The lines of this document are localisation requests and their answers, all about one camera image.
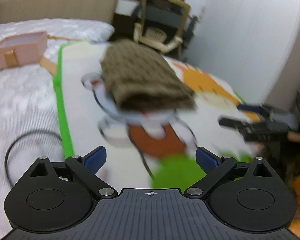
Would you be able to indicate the pink gift box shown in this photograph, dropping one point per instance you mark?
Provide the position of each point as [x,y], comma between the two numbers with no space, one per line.
[17,50]

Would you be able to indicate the person's right hand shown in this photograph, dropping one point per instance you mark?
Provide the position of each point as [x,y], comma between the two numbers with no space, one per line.
[295,136]

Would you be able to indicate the cartoon animal printed mat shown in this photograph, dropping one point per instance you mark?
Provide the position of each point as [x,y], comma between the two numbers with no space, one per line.
[77,105]

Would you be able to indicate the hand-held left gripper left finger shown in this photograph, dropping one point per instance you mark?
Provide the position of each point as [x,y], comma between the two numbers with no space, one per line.
[95,158]

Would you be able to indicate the brown polka dot garment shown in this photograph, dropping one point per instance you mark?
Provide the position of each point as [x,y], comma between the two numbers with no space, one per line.
[145,80]

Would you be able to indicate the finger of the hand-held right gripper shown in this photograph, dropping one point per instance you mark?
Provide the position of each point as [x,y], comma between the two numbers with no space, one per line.
[250,108]
[232,123]

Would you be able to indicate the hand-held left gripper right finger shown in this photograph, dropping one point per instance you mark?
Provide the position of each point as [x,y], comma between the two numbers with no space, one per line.
[206,160]

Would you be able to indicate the beige upholstered headboard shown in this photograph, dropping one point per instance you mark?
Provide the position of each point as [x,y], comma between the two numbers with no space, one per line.
[57,5]

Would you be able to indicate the beige office chair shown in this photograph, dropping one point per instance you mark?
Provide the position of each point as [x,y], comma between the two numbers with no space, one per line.
[165,20]

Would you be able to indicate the white cabinet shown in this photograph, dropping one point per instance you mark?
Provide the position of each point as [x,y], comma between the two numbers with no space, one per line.
[196,2]

